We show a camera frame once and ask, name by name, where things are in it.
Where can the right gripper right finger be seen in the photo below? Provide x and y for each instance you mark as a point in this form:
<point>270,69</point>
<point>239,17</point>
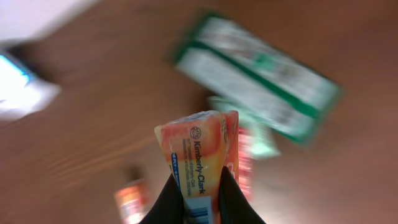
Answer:
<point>234,208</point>

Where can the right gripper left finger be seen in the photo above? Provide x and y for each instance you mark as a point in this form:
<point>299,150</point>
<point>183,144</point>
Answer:
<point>168,208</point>

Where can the orange tissue pack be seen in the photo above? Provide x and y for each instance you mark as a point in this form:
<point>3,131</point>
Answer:
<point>133,201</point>
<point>197,148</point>

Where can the red adhesive tube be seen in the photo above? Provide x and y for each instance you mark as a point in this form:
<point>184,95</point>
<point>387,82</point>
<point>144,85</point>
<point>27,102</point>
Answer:
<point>245,162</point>

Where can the mint green wipes pack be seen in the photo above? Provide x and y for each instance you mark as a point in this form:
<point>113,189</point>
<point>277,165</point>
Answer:
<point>262,142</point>

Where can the green 3M adhesive package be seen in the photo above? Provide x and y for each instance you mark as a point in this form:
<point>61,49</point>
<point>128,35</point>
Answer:
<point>278,90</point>

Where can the white barcode scanner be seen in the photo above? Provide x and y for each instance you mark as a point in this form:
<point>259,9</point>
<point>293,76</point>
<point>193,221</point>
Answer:
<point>22,91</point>

